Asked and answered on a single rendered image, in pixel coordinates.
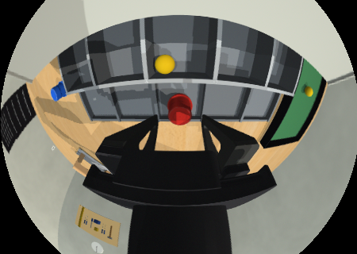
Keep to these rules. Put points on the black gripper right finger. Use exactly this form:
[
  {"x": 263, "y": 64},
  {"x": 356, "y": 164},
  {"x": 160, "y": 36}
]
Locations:
[{"x": 236, "y": 147}]

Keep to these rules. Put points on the green tray with black rim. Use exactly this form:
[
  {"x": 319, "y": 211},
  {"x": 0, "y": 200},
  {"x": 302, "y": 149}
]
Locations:
[{"x": 296, "y": 115}]

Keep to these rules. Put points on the yellow ball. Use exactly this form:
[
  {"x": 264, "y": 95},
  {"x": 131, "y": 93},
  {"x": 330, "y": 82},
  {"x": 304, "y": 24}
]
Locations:
[
  {"x": 308, "y": 91},
  {"x": 164, "y": 64}
]

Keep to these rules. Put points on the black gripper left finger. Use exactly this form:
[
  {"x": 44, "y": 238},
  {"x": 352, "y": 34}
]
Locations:
[{"x": 133, "y": 135}]

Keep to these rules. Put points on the red plug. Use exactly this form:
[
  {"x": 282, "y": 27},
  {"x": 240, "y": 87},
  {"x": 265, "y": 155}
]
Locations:
[{"x": 180, "y": 107}]

